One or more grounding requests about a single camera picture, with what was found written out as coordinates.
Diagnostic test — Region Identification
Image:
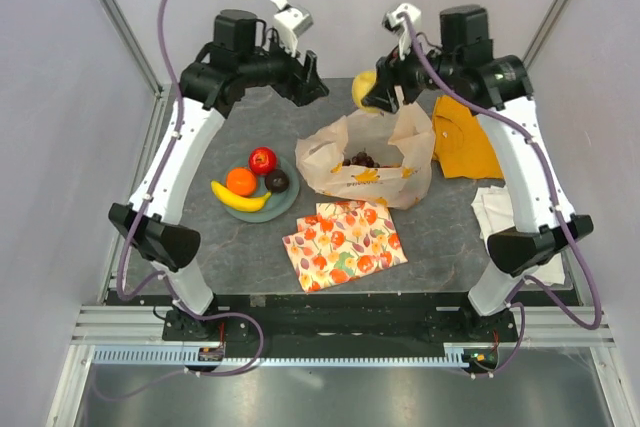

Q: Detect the left aluminium frame post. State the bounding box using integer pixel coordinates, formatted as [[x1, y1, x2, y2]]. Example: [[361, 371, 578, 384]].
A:
[[69, 0, 166, 93]]

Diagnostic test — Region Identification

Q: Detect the fake red apple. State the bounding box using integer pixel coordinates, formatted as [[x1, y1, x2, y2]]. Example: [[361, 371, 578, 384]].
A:
[[248, 147, 278, 176]]

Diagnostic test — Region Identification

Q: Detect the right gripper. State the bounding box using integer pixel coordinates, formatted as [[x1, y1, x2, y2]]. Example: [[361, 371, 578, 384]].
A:
[[362, 29, 461, 115]]

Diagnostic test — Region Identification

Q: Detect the white slotted cable duct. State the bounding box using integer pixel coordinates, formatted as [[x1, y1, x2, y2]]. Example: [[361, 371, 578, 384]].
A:
[[91, 345, 486, 368]]

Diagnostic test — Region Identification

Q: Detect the banana print plastic bag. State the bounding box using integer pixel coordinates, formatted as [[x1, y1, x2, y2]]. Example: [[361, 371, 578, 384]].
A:
[[295, 103, 435, 210]]

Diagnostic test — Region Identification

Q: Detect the orange folded cloth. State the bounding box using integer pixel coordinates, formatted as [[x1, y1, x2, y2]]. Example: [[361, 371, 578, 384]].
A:
[[431, 95, 504, 180]]

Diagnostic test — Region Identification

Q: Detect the grey green plate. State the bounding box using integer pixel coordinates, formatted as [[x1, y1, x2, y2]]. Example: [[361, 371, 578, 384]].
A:
[[223, 157, 300, 223]]

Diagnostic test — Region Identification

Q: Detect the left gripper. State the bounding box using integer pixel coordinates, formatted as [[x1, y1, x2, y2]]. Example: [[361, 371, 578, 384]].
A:
[[238, 27, 328, 107]]

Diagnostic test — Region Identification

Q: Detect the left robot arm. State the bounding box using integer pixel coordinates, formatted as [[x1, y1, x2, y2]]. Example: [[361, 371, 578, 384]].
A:
[[108, 5, 329, 340]]

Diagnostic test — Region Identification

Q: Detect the fake yellow lemon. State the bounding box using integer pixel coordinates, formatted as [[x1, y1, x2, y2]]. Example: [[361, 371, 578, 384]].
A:
[[351, 70, 381, 115]]

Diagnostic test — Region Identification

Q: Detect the fake orange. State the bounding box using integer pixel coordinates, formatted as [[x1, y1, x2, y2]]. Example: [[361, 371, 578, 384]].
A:
[[225, 167, 258, 197]]

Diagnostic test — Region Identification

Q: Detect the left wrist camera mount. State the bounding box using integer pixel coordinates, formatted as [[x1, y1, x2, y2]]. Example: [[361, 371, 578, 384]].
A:
[[271, 0, 314, 57]]

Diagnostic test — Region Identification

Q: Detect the aluminium frame post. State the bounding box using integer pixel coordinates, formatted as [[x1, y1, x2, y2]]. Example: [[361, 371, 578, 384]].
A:
[[522, 0, 571, 73], [69, 0, 166, 93]]

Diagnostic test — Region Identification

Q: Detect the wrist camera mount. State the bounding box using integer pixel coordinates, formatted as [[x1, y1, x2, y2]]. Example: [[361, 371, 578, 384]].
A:
[[271, 0, 314, 57], [382, 3, 422, 60]]

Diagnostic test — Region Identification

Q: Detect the floral folded cloth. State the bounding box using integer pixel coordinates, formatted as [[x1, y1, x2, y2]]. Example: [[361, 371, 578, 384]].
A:
[[283, 200, 408, 293]]

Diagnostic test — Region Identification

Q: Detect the fake dark grape bunch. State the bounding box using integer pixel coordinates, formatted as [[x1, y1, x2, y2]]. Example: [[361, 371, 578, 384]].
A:
[[342, 150, 399, 169]]

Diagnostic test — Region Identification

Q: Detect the fake dark avocado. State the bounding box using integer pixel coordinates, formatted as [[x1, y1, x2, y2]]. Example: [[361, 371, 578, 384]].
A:
[[264, 169, 290, 194]]

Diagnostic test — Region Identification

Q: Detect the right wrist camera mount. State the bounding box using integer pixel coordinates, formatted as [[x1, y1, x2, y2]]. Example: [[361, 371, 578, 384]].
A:
[[382, 3, 422, 60]]

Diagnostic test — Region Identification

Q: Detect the right aluminium frame post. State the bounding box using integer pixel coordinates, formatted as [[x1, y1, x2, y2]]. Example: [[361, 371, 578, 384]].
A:
[[522, 0, 571, 73]]

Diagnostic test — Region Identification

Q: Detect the white folded cloth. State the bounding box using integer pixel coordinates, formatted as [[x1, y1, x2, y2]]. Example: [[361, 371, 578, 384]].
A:
[[471, 186, 565, 286]]

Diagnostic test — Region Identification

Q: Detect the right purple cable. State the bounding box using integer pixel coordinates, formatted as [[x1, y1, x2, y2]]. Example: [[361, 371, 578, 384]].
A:
[[399, 11, 604, 381]]

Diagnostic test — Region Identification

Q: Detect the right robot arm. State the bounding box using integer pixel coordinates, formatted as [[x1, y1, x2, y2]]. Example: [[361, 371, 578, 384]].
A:
[[354, 3, 595, 341]]

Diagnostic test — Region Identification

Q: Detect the fake banana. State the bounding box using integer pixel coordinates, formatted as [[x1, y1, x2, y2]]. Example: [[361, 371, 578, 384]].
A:
[[211, 181, 272, 213]]

